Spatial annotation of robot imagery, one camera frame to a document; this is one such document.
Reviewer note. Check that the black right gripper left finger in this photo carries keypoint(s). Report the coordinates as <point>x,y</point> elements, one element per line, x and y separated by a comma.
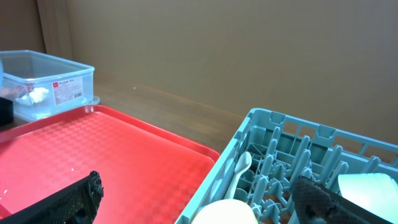
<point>76,204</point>

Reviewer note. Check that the white plastic spoon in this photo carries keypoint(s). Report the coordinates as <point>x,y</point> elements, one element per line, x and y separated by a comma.
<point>242,165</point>

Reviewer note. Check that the yellow cup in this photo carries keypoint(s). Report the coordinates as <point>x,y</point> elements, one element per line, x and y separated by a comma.
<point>226,211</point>

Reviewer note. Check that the black waste bin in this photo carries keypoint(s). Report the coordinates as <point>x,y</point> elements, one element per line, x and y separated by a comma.
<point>6,111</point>

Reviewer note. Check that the light green bowl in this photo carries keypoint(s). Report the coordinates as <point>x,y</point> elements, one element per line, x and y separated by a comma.
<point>375,192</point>

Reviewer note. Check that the clear plastic storage bin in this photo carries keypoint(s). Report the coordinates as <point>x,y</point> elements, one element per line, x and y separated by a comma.
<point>70,83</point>

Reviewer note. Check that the white tissue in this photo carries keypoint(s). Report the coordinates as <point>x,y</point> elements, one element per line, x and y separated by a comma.
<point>37,95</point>

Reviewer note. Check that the grey dishwasher rack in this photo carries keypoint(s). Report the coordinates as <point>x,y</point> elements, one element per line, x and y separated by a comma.
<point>283,147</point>

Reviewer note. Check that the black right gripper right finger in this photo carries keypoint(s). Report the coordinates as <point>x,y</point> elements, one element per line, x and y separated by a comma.
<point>314,203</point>

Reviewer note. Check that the red plastic tray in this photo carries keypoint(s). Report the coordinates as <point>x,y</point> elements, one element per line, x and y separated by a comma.
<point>148,174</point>

